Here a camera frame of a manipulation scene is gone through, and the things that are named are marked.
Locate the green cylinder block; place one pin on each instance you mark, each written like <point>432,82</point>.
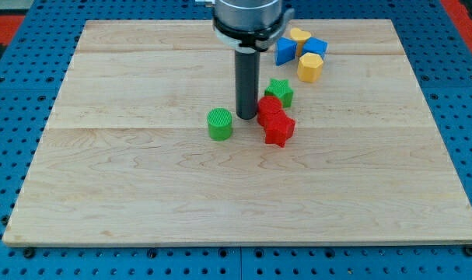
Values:
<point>220,124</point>

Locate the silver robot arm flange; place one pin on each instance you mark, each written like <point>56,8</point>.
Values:
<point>250,26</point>

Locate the light wooden board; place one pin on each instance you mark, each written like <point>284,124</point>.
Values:
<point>125,159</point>

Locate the red star block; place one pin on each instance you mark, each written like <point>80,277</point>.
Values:
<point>278,128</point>

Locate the red cylinder block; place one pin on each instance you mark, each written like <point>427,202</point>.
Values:
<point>267,107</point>

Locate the green star block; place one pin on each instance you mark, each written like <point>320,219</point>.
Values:
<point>281,89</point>

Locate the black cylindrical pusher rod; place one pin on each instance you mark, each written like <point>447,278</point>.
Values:
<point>247,69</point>

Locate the blue triangle block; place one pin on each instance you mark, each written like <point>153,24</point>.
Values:
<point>285,50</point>

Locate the yellow hexagon block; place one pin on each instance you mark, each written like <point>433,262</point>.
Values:
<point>310,67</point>

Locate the yellow heart block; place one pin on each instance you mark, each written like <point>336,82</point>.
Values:
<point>300,37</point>

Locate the blue cube block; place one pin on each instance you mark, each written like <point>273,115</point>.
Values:
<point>315,46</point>

